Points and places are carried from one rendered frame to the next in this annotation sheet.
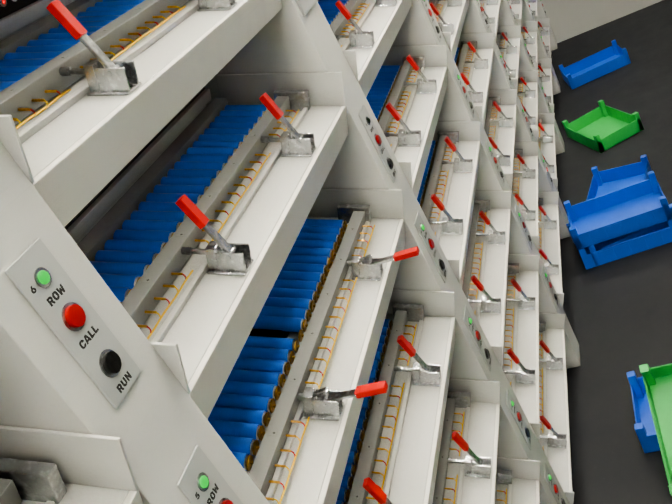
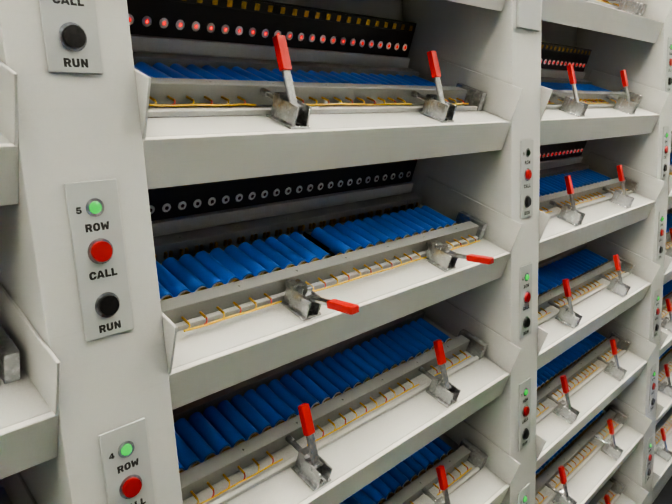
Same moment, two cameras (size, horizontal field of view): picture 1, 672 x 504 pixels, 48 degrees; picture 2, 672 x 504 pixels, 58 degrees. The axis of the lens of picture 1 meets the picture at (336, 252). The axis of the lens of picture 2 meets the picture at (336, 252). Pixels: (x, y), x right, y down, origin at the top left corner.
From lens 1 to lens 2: 0.33 m
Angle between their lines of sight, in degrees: 21
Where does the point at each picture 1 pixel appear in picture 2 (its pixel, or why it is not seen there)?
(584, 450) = not seen: outside the picture
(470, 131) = (646, 270)
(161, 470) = (57, 158)
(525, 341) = (587, 477)
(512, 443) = not seen: outside the picture
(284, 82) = (471, 80)
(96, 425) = (16, 63)
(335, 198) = (462, 205)
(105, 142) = not seen: outside the picture
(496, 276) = (590, 397)
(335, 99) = (505, 112)
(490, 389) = (508, 465)
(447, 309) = (507, 362)
